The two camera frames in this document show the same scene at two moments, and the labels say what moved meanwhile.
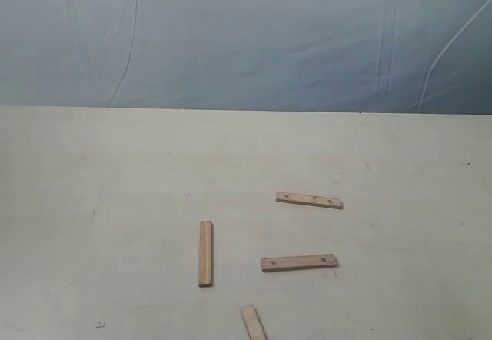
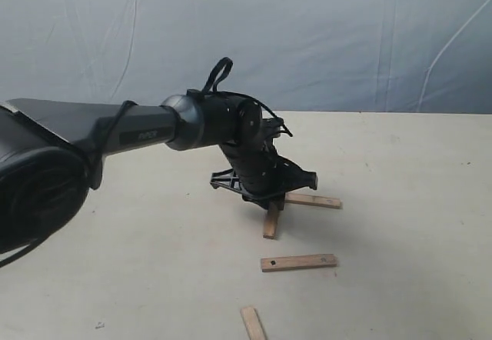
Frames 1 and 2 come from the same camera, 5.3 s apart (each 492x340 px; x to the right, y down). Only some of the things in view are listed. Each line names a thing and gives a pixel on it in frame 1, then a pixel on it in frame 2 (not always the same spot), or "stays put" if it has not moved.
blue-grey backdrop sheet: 332,41 stays put
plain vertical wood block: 206,254 to 270,225
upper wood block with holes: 309,199 stays put
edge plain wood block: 254,324 stays put
